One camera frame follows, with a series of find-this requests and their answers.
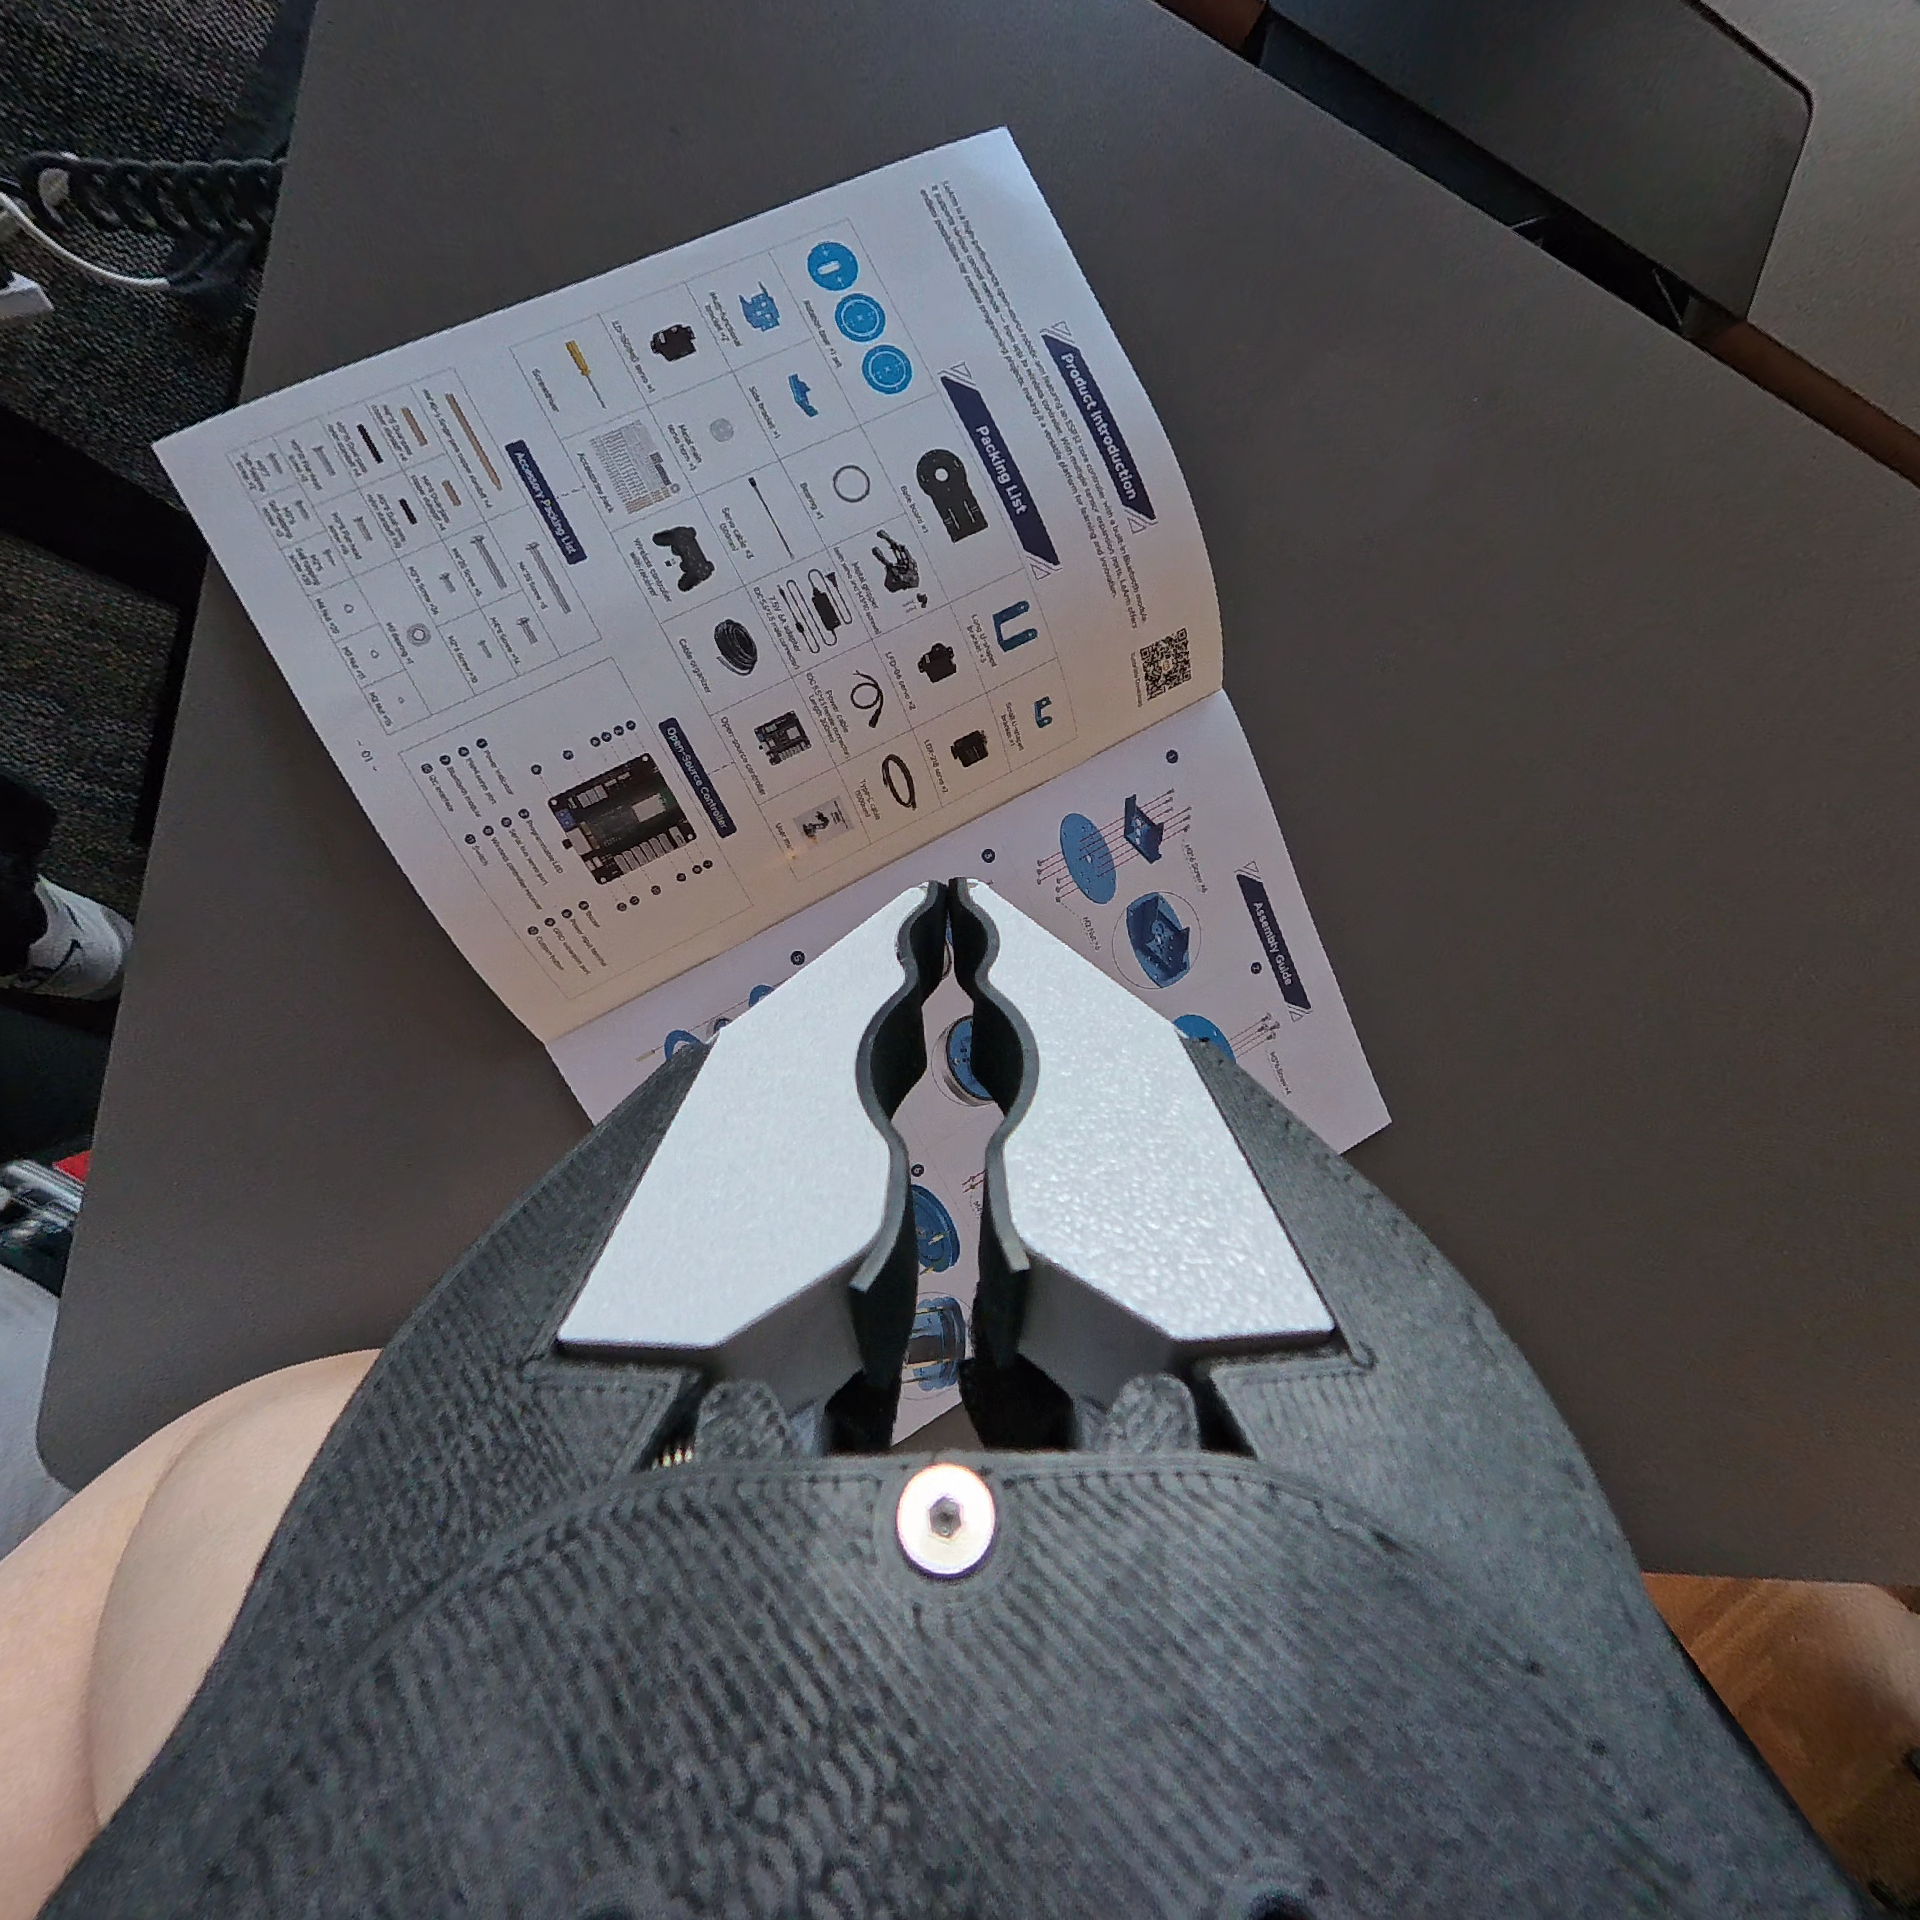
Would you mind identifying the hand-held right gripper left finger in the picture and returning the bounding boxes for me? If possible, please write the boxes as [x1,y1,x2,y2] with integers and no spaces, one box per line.
[555,877,961,1453]

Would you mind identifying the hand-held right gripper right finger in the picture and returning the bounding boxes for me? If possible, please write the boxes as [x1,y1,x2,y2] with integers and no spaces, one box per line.
[948,873,1341,1373]

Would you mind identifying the printed booklet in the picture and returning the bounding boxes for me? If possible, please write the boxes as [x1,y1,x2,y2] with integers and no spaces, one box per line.
[152,128,1392,1443]

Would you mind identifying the person's right forearm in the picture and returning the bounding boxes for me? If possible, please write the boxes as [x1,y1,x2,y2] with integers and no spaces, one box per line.
[0,1347,384,1920]

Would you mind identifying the white sneaker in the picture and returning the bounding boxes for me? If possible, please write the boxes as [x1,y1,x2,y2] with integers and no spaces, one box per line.
[0,877,134,1000]

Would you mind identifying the person's dark trousers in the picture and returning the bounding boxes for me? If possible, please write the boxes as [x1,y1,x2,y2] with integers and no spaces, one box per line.
[0,779,61,917]

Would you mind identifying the white cable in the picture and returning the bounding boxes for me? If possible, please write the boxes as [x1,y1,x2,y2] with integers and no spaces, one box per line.
[0,187,173,328]

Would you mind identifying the black coiled cable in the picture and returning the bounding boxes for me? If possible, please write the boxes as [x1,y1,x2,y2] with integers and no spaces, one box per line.
[0,152,287,291]

